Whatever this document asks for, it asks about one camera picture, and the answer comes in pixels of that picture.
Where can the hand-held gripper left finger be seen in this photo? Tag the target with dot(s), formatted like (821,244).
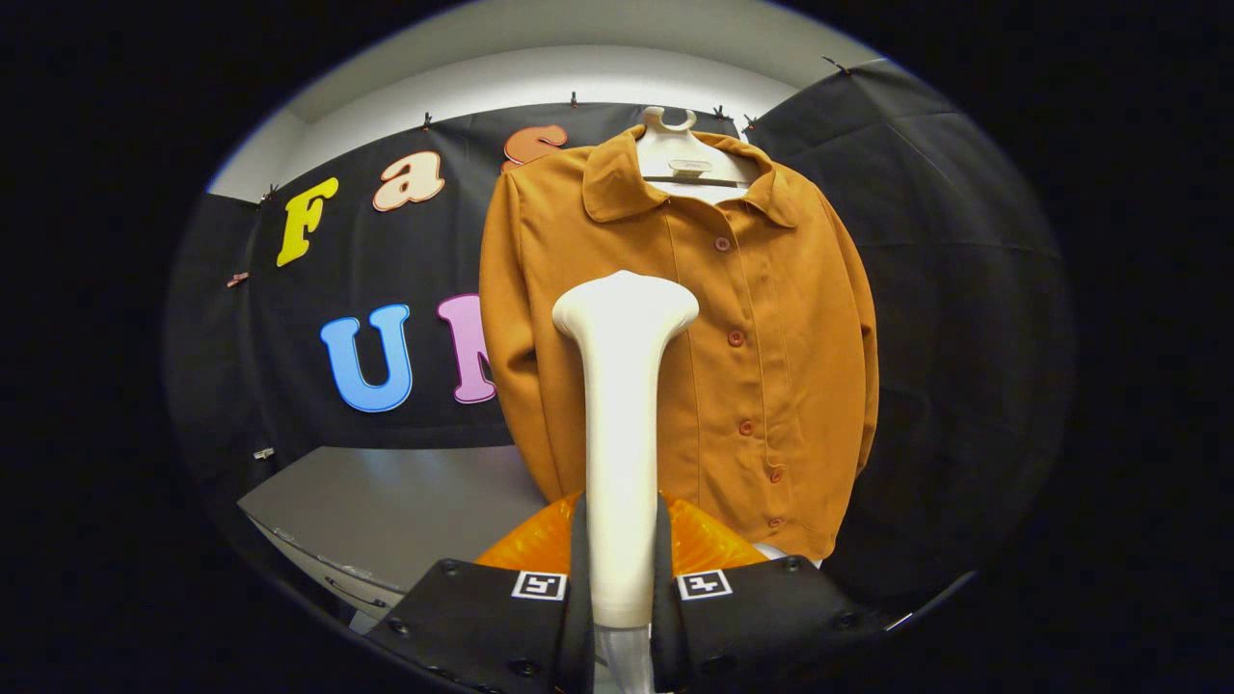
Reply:
(482,627)

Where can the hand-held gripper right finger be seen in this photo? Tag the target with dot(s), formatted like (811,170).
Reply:
(762,627)

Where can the white garment steamer head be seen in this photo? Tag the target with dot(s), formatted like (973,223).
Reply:
(622,434)

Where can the orange button-up shirt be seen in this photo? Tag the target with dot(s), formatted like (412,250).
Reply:
(771,337)

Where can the white clothes hanger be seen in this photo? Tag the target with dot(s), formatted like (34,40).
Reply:
(675,154)

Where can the grey cabinet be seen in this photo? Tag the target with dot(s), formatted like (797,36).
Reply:
(386,511)

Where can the red side clip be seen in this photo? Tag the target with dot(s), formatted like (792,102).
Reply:
(237,280)

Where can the row of black backdrop clips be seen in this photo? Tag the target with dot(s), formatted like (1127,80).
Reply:
(574,97)

